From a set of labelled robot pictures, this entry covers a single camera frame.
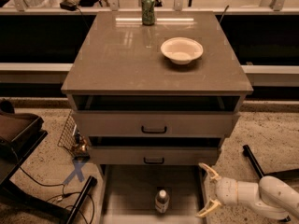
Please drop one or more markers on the black chair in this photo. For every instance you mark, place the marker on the black chair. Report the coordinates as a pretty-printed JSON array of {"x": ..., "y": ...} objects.
[{"x": 18, "y": 134}]

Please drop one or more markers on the black stand leg left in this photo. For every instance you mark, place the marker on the black stand leg left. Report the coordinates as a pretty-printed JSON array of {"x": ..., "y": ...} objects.
[{"x": 91, "y": 182}]

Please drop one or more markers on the green soda can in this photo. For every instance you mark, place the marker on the green soda can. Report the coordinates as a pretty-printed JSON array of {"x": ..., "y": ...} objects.
[{"x": 148, "y": 16}]

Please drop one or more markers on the wire mesh basket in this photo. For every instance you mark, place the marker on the wire mesh basket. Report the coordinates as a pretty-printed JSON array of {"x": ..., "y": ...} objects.
[{"x": 72, "y": 141}]

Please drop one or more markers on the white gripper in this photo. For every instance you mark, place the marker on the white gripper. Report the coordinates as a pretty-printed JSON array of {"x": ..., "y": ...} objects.
[{"x": 226, "y": 190}]

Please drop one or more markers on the grey drawer cabinet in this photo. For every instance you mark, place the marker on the grey drawer cabinet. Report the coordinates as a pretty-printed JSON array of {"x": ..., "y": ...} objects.
[{"x": 120, "y": 67}]

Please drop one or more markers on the black stand leg right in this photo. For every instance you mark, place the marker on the black stand leg right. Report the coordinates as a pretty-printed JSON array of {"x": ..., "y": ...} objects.
[{"x": 253, "y": 162}]

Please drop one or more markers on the black stand leg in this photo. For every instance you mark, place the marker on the black stand leg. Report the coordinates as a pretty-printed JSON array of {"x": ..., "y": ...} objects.
[
  {"x": 253, "y": 162},
  {"x": 91, "y": 182}
]

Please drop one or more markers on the top grey drawer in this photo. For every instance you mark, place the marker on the top grey drawer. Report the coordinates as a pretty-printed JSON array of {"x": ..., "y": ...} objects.
[{"x": 155, "y": 124}]

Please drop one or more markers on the white paper bowl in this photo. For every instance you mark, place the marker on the white paper bowl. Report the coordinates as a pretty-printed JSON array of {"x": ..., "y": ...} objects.
[{"x": 181, "y": 50}]

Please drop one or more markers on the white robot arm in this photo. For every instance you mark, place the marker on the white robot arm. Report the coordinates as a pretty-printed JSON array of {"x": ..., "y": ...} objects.
[{"x": 244, "y": 192}]

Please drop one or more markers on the blue tape cross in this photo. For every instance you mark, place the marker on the blue tape cross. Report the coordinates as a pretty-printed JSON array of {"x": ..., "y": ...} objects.
[{"x": 77, "y": 171}]

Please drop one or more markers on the black power adapter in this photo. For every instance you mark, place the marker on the black power adapter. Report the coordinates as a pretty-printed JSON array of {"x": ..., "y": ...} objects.
[{"x": 68, "y": 6}]

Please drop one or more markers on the grey drawer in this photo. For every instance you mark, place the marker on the grey drawer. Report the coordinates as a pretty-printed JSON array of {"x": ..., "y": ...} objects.
[
  {"x": 155, "y": 124},
  {"x": 154, "y": 155}
]

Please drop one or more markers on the clear plastic bottle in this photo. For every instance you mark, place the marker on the clear plastic bottle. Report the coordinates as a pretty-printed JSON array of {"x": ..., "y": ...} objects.
[{"x": 162, "y": 201}]

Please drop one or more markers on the bottom open drawer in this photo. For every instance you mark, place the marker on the bottom open drawer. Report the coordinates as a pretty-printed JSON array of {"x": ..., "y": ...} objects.
[{"x": 129, "y": 197}]

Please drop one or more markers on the middle grey drawer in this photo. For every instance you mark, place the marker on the middle grey drawer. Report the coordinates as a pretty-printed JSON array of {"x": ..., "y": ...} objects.
[{"x": 154, "y": 155}]

